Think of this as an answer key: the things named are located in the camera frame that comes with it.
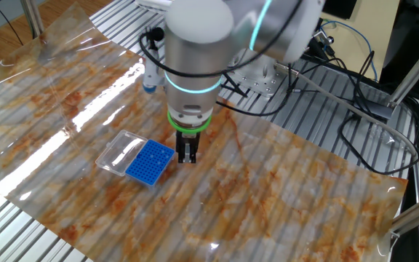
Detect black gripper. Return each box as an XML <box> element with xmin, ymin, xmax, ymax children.
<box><xmin>175</xmin><ymin>130</ymin><xmax>201</xmax><ymax>164</ymax></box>

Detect blue pipette tip holder box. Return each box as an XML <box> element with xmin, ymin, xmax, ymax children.
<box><xmin>95</xmin><ymin>129</ymin><xmax>177</xmax><ymax>188</ymax></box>

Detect orange marble pattern mat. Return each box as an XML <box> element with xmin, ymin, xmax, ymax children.
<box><xmin>0</xmin><ymin>3</ymin><xmax>410</xmax><ymax>262</ymax></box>

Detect metal articulated clamp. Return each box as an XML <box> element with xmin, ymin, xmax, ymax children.
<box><xmin>303</xmin><ymin>21</ymin><xmax>336</xmax><ymax>52</ymax></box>

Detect grey hub box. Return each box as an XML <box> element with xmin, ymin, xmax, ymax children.
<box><xmin>360</xmin><ymin>100</ymin><xmax>396</xmax><ymax>120</ymax></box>

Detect black screen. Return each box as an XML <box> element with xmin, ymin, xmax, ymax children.
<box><xmin>322</xmin><ymin>0</ymin><xmax>359</xmax><ymax>20</ymax></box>

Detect beige board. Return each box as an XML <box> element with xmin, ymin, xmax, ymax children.
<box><xmin>320</xmin><ymin>0</ymin><xmax>402</xmax><ymax>82</ymax></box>

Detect green flange ring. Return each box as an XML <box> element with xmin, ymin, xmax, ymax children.
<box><xmin>167</xmin><ymin>108</ymin><xmax>213</xmax><ymax>134</ymax></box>

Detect black camera cable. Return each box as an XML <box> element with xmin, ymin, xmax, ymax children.
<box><xmin>138</xmin><ymin>0</ymin><xmax>305</xmax><ymax>79</ymax></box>

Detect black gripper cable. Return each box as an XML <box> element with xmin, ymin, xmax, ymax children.
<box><xmin>215</xmin><ymin>65</ymin><xmax>298</xmax><ymax>118</ymax></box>

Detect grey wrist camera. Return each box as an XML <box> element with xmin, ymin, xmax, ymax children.
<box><xmin>142</xmin><ymin>27</ymin><xmax>167</xmax><ymax>95</ymax></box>

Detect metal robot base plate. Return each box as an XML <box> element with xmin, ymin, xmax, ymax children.
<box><xmin>227</xmin><ymin>49</ymin><xmax>300</xmax><ymax>98</ymax></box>

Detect grey hose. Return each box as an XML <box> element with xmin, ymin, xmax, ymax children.
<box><xmin>274</xmin><ymin>62</ymin><xmax>419</xmax><ymax>163</ymax></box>

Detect black table cables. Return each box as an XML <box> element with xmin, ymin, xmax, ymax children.
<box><xmin>338</xmin><ymin>50</ymin><xmax>419</xmax><ymax>176</ymax></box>

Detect thin blue cable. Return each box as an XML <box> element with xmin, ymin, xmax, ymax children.
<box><xmin>320</xmin><ymin>20</ymin><xmax>378</xmax><ymax>82</ymax></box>

